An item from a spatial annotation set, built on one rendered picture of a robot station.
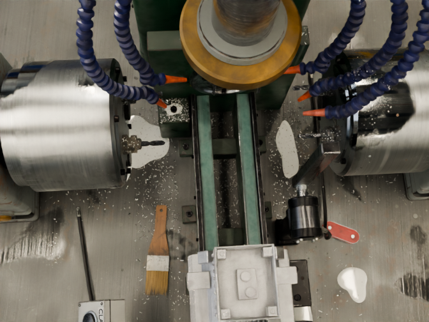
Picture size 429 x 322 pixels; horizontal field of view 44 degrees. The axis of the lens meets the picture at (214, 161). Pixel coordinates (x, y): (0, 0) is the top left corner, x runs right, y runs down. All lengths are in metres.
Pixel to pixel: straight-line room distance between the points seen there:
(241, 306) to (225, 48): 0.43
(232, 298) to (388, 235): 0.52
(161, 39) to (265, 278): 0.47
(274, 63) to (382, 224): 0.65
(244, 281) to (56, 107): 0.43
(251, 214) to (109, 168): 0.34
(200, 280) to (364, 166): 0.37
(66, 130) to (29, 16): 0.58
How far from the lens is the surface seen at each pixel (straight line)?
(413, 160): 1.07
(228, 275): 0.92
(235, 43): 0.76
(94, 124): 0.94
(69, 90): 0.97
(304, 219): 1.03
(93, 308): 0.98
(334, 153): 0.85
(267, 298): 0.93
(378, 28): 1.49
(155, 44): 1.00
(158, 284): 1.23
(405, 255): 1.34
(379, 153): 1.02
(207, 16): 0.78
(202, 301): 0.97
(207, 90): 1.16
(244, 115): 1.19
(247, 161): 1.16
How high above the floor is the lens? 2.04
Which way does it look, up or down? 75 degrees down
